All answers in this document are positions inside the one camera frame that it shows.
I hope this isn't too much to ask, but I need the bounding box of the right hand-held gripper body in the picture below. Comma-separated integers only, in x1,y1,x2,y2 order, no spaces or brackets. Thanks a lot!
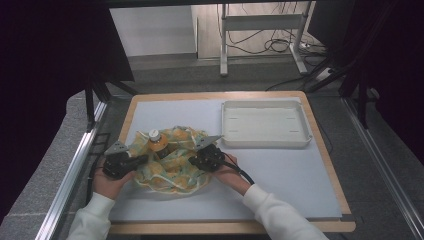
192,134,227,173

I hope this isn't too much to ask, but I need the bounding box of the black curtain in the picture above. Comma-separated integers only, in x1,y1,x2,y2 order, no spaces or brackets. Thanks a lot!
0,0,136,225
307,0,424,165

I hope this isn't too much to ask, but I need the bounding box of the tangle of black floor cables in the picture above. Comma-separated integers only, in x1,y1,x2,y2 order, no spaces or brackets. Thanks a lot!
216,2,330,57

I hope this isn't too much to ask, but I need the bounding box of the white table mat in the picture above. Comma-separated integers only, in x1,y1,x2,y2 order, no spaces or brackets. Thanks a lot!
109,97,344,223

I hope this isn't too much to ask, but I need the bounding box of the white power strip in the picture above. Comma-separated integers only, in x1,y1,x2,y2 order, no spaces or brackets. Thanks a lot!
314,67,335,83

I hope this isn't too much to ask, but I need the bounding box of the person's left hand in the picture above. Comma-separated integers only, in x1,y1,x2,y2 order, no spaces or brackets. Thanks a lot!
92,164,138,202

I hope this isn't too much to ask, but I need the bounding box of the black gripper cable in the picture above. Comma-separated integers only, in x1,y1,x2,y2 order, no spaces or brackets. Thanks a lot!
221,152,256,186
85,162,105,205

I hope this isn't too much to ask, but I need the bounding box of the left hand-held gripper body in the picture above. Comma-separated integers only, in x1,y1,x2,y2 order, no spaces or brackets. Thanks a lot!
101,140,139,181

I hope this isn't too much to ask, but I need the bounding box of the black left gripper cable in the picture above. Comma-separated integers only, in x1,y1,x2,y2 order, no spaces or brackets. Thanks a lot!
85,162,105,205

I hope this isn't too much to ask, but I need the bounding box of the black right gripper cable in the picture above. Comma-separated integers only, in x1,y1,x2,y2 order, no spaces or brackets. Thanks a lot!
221,152,256,186

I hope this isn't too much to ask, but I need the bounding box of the black metal stand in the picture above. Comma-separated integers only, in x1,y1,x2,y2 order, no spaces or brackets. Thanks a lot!
303,54,372,130
84,75,140,132

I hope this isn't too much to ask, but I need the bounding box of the wooden table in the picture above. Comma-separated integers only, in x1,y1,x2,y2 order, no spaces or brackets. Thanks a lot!
108,90,357,235

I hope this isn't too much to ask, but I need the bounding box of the orange juice bottle white cap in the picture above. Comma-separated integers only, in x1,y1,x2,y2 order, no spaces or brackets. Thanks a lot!
147,128,171,160

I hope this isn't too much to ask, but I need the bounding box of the aluminium rail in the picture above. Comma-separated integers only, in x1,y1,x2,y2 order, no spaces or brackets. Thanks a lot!
34,99,110,240
341,95,424,240

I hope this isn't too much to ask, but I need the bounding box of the person's right hand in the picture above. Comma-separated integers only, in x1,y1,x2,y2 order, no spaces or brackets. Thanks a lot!
211,152,257,197

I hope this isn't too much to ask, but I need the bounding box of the white plastic tray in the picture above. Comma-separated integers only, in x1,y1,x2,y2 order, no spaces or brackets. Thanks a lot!
220,99,314,150

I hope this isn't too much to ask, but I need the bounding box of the white metal desk frame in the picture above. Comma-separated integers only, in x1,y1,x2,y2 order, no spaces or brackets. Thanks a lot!
218,1,315,77

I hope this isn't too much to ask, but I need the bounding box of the orange patterned fabric tote bag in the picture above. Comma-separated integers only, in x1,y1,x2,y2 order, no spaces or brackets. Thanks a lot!
128,125,218,196

